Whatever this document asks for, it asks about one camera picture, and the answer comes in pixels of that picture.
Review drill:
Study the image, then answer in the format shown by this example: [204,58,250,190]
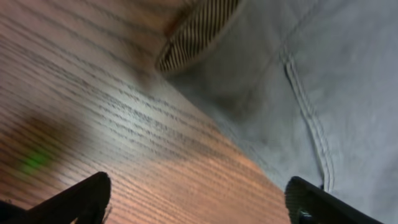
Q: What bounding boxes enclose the grey shorts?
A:
[156,0,397,223]

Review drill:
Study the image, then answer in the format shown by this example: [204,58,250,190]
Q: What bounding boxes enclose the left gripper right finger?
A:
[285,176,381,224]

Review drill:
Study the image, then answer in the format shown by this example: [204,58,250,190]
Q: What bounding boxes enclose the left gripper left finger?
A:
[1,172,111,224]

